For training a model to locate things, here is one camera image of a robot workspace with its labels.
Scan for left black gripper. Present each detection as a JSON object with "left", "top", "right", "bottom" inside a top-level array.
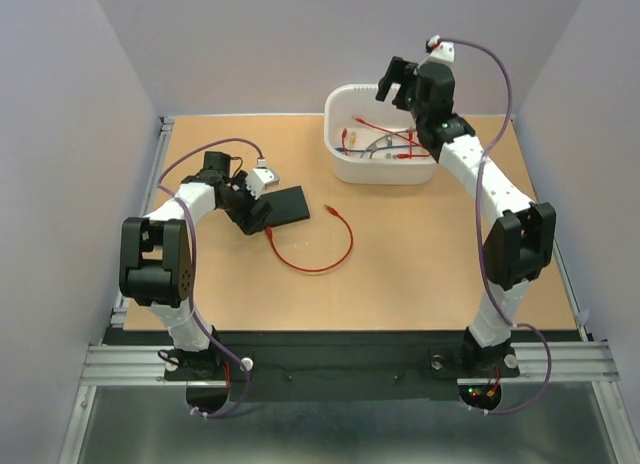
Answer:
[{"left": 220, "top": 170, "right": 273, "bottom": 235}]

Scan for grey patch cable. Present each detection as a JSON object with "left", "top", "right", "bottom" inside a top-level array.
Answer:
[{"left": 357, "top": 127, "right": 414, "bottom": 159}]

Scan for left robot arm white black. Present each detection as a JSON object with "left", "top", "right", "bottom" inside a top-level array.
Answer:
[{"left": 119, "top": 151, "right": 279, "bottom": 378}]

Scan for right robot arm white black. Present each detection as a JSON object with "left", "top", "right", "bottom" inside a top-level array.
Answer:
[{"left": 376, "top": 57, "right": 556, "bottom": 374}]

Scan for white plastic tub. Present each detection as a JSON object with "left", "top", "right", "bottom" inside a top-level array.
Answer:
[{"left": 324, "top": 84, "right": 436, "bottom": 185}]

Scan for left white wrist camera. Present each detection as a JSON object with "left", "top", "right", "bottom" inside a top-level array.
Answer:
[{"left": 245, "top": 167, "right": 280, "bottom": 199}]

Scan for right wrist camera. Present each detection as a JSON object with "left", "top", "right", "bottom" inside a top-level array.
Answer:
[{"left": 420, "top": 35, "right": 455, "bottom": 67}]

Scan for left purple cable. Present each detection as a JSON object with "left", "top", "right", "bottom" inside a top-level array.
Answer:
[{"left": 156, "top": 138, "right": 269, "bottom": 419}]

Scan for purple cable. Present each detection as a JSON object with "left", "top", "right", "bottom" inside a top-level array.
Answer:
[
  {"left": 439, "top": 36, "right": 554, "bottom": 416},
  {"left": 156, "top": 138, "right": 269, "bottom": 419}
]

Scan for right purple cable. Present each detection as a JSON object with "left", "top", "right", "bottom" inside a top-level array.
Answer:
[{"left": 439, "top": 36, "right": 554, "bottom": 416}]

